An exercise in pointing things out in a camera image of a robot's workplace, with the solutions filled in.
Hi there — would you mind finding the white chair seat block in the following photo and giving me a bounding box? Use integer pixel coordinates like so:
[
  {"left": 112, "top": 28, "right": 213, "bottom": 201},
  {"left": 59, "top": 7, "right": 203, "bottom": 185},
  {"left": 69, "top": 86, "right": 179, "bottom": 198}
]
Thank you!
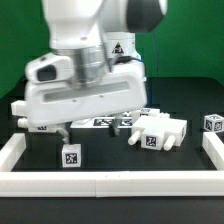
[{"left": 128, "top": 116, "right": 187, "bottom": 151}]

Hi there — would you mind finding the white tagged cube nut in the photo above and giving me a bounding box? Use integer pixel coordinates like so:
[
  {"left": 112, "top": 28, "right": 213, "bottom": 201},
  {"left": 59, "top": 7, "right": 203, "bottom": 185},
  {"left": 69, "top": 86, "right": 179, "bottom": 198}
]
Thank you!
[{"left": 62, "top": 144, "right": 81, "bottom": 168}]

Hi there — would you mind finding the white tagged cube right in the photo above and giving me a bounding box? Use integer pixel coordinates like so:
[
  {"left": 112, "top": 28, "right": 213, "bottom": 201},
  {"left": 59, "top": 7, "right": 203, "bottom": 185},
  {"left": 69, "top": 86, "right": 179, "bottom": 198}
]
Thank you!
[{"left": 204, "top": 114, "right": 224, "bottom": 133}]

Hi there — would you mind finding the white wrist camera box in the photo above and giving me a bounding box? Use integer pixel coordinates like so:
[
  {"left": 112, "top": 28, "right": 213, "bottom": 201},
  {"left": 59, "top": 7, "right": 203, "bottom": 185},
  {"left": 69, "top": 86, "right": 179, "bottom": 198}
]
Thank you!
[{"left": 25, "top": 53, "right": 74, "bottom": 84}]

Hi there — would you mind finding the white marker sheet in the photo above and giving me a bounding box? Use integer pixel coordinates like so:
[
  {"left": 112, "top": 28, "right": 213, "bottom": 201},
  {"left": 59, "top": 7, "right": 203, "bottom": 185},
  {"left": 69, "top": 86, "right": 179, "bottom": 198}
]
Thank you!
[{"left": 70, "top": 112, "right": 132, "bottom": 129}]

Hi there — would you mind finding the white long chair bar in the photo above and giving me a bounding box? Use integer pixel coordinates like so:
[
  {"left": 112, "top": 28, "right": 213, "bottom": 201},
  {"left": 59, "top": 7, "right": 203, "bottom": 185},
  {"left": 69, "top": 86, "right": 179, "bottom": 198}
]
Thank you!
[{"left": 11, "top": 100, "right": 27, "bottom": 117}]

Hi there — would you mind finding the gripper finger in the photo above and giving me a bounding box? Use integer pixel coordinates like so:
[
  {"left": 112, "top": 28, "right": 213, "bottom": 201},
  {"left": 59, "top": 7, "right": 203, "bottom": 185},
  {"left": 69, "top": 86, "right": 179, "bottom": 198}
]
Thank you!
[
  {"left": 109, "top": 114, "right": 122, "bottom": 136},
  {"left": 57, "top": 127, "right": 70, "bottom": 144}
]

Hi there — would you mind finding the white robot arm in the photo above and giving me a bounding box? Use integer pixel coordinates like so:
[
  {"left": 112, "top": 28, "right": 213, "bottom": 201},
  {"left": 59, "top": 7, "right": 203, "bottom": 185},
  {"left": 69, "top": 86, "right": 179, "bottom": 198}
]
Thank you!
[{"left": 25, "top": 0, "right": 168, "bottom": 127}]

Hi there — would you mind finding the white U-shaped boundary frame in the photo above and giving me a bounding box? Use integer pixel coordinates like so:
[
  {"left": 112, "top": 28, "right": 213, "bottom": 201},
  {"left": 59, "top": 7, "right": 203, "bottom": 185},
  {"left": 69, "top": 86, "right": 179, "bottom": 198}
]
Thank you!
[{"left": 0, "top": 133, "right": 224, "bottom": 197}]

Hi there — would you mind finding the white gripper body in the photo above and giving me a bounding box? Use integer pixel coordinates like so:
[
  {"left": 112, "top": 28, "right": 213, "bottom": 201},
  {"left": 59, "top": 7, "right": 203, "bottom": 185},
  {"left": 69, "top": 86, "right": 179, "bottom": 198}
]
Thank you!
[{"left": 24, "top": 61, "right": 147, "bottom": 128}]

